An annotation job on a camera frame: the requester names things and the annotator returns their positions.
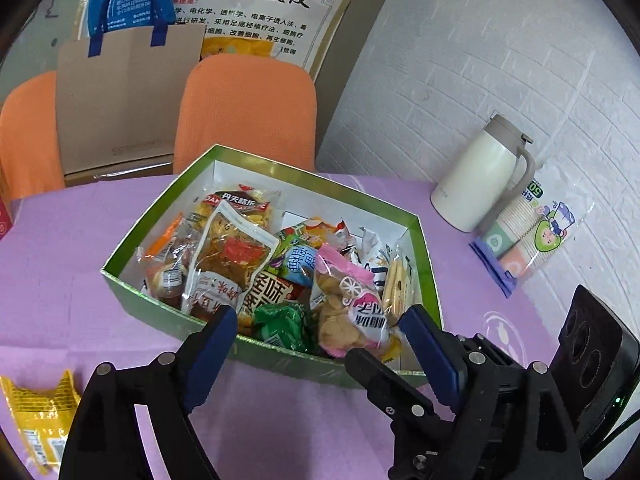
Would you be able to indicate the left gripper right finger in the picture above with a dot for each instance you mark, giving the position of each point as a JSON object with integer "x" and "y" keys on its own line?
{"x": 496, "y": 434}

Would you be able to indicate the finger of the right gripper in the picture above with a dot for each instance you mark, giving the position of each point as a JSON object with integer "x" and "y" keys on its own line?
{"x": 420, "y": 434}

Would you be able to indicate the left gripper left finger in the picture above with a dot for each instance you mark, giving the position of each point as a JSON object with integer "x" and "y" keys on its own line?
{"x": 105, "y": 440}

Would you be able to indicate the white blue snack bag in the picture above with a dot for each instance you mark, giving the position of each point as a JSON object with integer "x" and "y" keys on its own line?
{"x": 375, "y": 256}

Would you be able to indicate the yellow snack bag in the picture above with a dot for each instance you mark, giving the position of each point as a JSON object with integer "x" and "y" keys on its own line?
{"x": 43, "y": 419}

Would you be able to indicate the biscuit stick packet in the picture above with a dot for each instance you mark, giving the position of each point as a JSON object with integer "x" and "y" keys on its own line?
{"x": 399, "y": 287}

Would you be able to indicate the paper cups pack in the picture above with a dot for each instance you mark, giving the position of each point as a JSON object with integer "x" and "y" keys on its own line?
{"x": 531, "y": 228}

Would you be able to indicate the clear pink-top snack bag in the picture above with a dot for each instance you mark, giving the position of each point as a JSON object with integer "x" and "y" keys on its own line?
{"x": 350, "y": 309}

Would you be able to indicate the cream thermos jug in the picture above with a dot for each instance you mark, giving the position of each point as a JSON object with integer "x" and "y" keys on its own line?
{"x": 493, "y": 169}

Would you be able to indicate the green cardboard box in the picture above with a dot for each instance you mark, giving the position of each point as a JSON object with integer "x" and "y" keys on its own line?
{"x": 303, "y": 196}

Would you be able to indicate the brown bread packet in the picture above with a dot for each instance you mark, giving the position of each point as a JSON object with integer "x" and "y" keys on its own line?
{"x": 165, "y": 262}

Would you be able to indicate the blue candy packet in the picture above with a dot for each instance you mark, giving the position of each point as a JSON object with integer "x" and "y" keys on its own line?
{"x": 296, "y": 265}

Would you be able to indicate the orange green snack packet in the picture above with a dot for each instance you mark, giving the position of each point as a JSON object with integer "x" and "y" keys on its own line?
{"x": 315, "y": 232}

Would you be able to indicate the red orange snack packet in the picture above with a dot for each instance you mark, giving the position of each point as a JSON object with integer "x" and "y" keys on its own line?
{"x": 267, "y": 289}

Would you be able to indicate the brown tofu snack packet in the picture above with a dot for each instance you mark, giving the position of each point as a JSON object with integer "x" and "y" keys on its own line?
{"x": 224, "y": 265}

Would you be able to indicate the red cracker box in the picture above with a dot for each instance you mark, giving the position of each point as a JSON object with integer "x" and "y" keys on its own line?
{"x": 6, "y": 220}

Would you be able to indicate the clear yellow chips bag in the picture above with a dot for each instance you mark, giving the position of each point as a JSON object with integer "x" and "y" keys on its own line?
{"x": 262, "y": 207}

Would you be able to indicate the left orange chair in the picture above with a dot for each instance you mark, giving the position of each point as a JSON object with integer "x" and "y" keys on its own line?
{"x": 30, "y": 154}

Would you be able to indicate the orange chair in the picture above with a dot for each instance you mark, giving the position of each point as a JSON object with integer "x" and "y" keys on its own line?
{"x": 261, "y": 106}
{"x": 30, "y": 154}

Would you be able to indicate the right orange chair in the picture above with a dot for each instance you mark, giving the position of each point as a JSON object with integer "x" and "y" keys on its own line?
{"x": 261, "y": 106}

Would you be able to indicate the brown blue paper bag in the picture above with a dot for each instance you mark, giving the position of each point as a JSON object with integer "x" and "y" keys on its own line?
{"x": 118, "y": 91}

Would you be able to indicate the white chinese text poster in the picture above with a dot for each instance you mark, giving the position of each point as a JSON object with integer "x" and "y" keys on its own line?
{"x": 294, "y": 31}

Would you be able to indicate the black camera module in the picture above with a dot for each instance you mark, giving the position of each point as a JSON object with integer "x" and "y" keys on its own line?
{"x": 596, "y": 369}

